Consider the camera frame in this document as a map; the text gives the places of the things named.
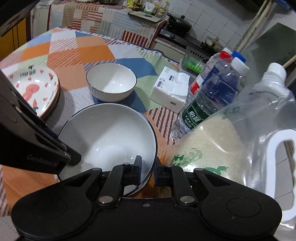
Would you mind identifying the white bowl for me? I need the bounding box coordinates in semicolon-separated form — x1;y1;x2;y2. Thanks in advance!
86;63;137;102
58;103;158;196

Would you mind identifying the white lovely bear plate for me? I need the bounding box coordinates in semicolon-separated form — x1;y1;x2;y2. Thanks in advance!
7;65;58;118

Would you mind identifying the white tissue pack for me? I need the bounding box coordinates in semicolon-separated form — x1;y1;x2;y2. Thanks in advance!
150;67;190;114

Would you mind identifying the clear bag of rice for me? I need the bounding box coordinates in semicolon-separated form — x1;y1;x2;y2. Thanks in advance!
165;63;295;228

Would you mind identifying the water bottle white cap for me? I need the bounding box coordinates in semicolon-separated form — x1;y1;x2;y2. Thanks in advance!
171;69;245;141

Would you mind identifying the patchwork tablecloth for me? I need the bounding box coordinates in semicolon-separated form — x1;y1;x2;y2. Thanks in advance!
0;26;188;216

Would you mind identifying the water bottle red cap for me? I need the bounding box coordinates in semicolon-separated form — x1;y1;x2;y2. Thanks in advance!
189;48;233;95

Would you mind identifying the yellow wooden cabinet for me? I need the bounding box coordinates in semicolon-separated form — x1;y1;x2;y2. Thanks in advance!
0;13;31;60

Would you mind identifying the green plastic basket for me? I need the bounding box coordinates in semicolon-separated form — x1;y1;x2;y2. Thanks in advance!
180;46;214;76

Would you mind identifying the water bottle blue cap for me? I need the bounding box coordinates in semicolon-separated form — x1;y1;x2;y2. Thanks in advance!
208;51;247;77

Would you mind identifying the black gas stove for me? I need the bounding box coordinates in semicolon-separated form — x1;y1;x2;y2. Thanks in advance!
157;27;215;57

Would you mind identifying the patchwork counter cloth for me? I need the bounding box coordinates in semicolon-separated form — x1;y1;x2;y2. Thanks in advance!
31;1;166;48

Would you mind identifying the black wok with lid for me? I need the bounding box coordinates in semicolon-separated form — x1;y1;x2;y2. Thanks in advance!
167;13;192;33

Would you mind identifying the cutting board on counter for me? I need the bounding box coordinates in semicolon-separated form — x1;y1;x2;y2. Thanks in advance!
128;11;161;23

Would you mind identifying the cooking oil bottle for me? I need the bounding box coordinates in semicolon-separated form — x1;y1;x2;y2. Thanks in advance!
156;0;169;18

